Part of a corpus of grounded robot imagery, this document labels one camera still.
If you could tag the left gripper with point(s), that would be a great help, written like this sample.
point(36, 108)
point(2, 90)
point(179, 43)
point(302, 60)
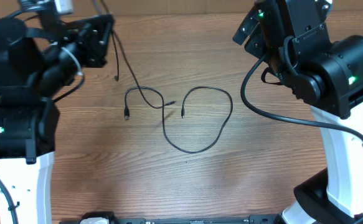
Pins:
point(93, 51)

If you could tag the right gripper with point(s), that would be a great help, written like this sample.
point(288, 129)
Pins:
point(257, 48)

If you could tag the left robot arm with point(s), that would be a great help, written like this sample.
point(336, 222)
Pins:
point(35, 64)

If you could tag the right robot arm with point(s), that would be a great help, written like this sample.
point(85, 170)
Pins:
point(291, 37)

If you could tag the cardboard box wall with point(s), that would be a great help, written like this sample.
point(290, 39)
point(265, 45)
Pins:
point(155, 7)

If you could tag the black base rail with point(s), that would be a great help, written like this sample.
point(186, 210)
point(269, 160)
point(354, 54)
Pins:
point(109, 217)

